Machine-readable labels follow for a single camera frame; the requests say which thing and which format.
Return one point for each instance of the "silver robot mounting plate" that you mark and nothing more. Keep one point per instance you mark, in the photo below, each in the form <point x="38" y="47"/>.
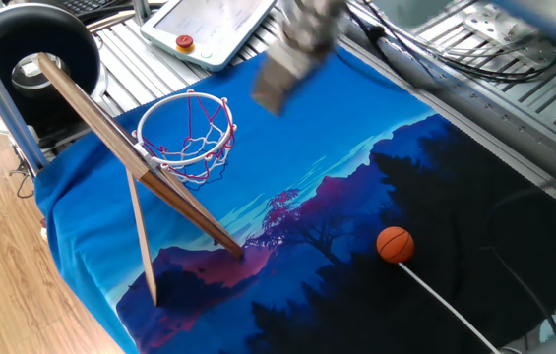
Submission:
<point x="484" y="22"/>

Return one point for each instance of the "wooden frame support leg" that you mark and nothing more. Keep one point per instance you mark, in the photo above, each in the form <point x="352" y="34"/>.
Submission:
<point x="142" y="241"/>

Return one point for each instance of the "black keyboard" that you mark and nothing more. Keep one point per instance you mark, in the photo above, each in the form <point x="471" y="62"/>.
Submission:
<point x="83" y="6"/>

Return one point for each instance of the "white hoop with net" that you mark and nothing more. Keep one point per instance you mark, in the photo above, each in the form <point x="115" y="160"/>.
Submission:
<point x="185" y="162"/>

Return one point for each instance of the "orange mini basketball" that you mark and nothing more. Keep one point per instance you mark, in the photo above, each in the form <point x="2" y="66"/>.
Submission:
<point x="394" y="245"/>

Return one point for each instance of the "grey Schunk gripper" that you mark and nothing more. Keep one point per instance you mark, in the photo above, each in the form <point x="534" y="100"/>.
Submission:
<point x="287" y="74"/>

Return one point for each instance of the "blue landscape printed cloth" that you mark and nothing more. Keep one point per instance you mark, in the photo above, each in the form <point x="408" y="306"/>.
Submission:
<point x="307" y="147"/>

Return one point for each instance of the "aluminium upright post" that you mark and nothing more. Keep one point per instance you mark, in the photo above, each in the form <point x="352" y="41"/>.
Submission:
<point x="141" y="10"/>

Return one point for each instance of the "wooden backboard stand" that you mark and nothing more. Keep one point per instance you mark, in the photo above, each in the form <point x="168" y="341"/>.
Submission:
<point x="90" y="118"/>

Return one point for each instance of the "white teach pendant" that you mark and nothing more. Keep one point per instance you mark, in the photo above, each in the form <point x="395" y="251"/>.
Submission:
<point x="179" y="19"/>

